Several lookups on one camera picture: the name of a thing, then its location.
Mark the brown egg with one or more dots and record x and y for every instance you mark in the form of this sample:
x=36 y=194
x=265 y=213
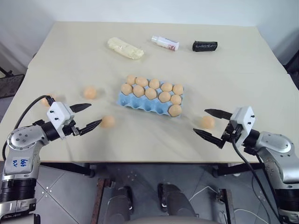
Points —
x=90 y=92
x=44 y=102
x=164 y=96
x=108 y=121
x=154 y=83
x=131 y=79
x=138 y=90
x=166 y=87
x=175 y=110
x=141 y=81
x=178 y=89
x=126 y=89
x=175 y=99
x=208 y=122
x=151 y=93

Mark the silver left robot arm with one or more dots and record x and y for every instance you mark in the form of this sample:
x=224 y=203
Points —
x=21 y=140

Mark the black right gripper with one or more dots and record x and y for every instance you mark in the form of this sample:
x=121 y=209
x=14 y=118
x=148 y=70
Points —
x=230 y=134

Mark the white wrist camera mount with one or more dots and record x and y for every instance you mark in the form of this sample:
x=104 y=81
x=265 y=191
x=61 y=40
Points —
x=245 y=116
x=58 y=112

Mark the black rolled bag bundle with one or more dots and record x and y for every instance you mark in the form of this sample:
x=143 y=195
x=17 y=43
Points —
x=204 y=46

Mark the white bottle with red print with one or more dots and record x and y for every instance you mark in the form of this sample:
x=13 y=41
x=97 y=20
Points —
x=165 y=43

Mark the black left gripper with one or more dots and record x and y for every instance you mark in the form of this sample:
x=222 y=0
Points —
x=70 y=129

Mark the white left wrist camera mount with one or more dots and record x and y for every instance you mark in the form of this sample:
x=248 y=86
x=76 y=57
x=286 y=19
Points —
x=58 y=112

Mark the rusty metal stand rail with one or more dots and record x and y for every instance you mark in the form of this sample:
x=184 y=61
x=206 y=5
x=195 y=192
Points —
x=99 y=200
x=227 y=205

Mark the dark background object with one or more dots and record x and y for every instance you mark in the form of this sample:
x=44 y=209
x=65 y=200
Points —
x=294 y=70

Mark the black mesh stand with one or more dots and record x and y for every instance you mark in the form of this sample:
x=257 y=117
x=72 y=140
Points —
x=9 y=86

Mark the blue egg tray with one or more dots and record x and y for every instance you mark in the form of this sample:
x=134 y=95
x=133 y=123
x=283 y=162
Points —
x=140 y=105

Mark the pale yellow plastic food bag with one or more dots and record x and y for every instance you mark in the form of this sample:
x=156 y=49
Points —
x=125 y=49

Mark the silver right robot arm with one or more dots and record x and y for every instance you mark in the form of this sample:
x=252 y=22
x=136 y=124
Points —
x=275 y=142

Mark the dark rounded shape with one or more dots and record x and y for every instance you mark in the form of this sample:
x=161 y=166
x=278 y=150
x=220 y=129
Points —
x=175 y=203
x=120 y=205

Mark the black table frame bar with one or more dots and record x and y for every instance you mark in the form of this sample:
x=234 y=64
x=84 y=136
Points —
x=70 y=168
x=230 y=170

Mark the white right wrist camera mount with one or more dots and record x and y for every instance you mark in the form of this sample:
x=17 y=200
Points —
x=245 y=116

